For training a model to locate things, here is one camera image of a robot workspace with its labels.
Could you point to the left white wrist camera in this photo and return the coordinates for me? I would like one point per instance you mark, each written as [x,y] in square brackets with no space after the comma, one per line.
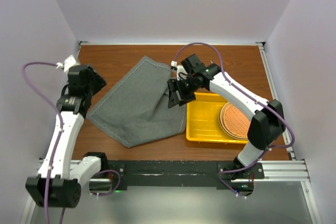
[69,62]

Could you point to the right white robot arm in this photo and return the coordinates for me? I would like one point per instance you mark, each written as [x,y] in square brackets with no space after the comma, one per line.
[266,117]

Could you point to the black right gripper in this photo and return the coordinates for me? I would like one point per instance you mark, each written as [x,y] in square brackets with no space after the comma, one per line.
[174,84]

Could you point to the round woven orange plate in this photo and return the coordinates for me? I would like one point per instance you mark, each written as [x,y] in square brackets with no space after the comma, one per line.
[233,122]

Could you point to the yellow plastic tray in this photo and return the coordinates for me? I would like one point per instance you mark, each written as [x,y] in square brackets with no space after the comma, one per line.
[203,120]

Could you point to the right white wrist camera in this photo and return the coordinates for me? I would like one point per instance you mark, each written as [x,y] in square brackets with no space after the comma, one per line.
[181,73]

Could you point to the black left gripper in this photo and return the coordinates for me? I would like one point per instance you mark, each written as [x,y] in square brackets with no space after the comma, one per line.
[99,81]

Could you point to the grey cloth napkin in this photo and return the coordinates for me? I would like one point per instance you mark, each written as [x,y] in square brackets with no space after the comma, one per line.
[135,110]

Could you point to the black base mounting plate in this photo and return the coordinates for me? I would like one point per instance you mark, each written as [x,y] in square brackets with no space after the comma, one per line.
[113,181]

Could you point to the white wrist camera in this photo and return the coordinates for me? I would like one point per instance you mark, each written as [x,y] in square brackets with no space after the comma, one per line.
[181,73]
[69,62]

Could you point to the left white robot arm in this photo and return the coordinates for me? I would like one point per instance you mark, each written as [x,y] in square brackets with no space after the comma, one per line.
[56,183]

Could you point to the aluminium frame rail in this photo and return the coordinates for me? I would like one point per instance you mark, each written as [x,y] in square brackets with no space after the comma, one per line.
[274,170]

